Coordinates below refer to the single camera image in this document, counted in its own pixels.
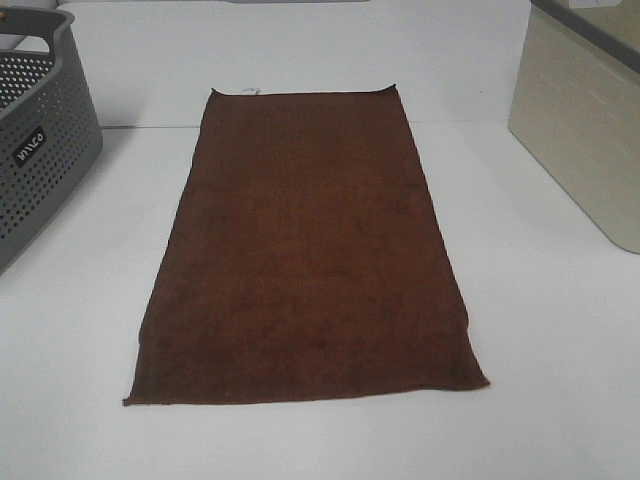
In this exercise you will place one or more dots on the brown towel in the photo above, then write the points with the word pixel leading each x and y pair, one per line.
pixel 305 261

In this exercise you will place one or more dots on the beige storage bin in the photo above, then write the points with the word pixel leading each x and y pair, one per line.
pixel 576 107

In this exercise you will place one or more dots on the grey perforated plastic basket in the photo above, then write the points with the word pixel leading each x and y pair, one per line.
pixel 50 135

